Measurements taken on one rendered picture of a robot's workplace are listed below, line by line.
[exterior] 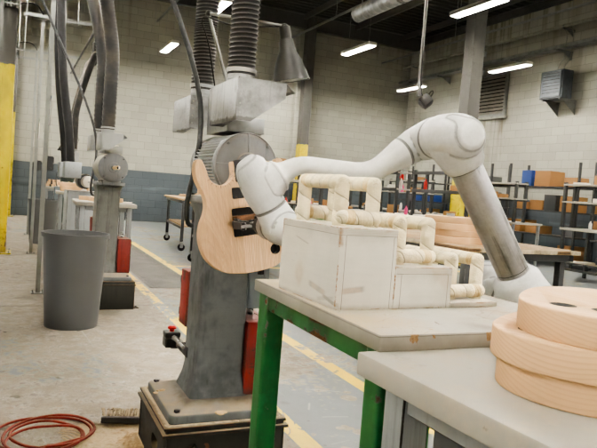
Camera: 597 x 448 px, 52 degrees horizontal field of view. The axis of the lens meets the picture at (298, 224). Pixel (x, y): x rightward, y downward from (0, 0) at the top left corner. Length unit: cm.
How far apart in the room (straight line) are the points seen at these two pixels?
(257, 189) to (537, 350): 108
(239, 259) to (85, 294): 286
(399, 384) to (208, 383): 168
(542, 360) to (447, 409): 15
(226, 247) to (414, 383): 131
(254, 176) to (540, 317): 106
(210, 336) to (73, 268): 245
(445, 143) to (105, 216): 431
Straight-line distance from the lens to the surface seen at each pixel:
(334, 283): 129
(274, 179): 181
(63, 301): 494
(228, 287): 254
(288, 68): 224
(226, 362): 262
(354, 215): 131
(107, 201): 578
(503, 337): 96
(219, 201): 216
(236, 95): 207
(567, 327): 92
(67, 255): 486
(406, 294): 139
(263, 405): 167
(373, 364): 106
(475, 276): 156
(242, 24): 228
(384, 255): 133
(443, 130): 186
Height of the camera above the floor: 117
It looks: 3 degrees down
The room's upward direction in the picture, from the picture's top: 4 degrees clockwise
